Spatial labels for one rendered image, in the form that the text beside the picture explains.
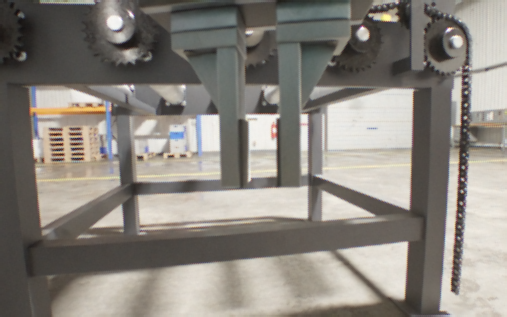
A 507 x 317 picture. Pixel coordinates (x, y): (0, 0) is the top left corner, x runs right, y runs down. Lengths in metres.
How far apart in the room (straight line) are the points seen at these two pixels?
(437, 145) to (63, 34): 1.07
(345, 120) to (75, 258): 10.69
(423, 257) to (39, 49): 1.23
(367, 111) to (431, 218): 10.71
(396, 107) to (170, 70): 11.94
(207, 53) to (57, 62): 0.66
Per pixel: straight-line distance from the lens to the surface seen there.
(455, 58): 0.99
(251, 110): 1.66
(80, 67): 0.78
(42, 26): 0.84
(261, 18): 0.18
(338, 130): 10.91
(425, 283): 1.06
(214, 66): 0.16
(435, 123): 0.95
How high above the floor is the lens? 0.60
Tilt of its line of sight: 5 degrees down
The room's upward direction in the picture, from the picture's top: 1 degrees counter-clockwise
